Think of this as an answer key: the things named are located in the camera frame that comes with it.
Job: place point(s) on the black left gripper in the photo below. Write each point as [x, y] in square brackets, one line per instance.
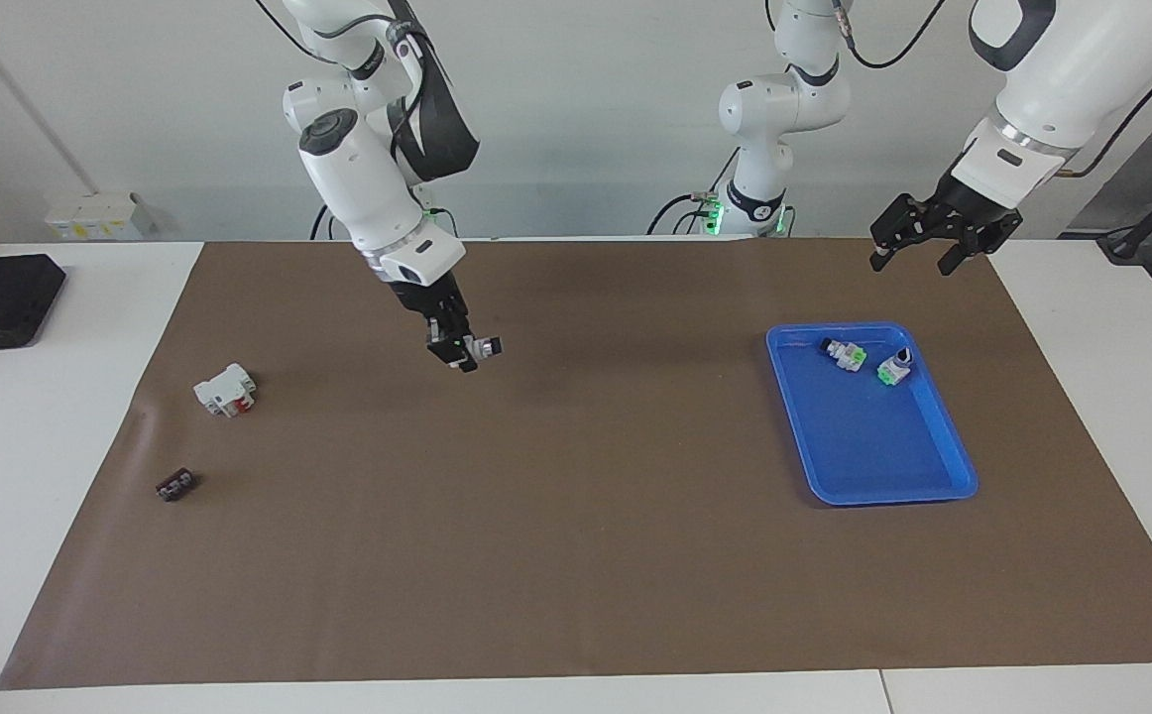
[968, 213]

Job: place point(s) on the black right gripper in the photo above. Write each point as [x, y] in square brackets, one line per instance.
[427, 297]

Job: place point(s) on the white green black switch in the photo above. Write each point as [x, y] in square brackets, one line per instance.
[485, 347]
[893, 370]
[844, 354]

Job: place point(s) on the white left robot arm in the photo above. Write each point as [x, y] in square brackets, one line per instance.
[1072, 69]

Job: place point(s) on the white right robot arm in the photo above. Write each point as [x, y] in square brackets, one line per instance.
[358, 178]

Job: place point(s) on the brown paper mat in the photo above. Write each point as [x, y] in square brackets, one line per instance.
[536, 496]

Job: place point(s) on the blue plastic tray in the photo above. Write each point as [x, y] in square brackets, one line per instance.
[864, 446]

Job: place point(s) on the white red circuit breaker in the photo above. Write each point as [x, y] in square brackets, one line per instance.
[221, 390]

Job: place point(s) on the small black terminal block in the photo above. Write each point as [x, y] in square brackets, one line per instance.
[175, 485]

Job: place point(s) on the white wall socket box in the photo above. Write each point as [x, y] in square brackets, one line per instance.
[90, 216]

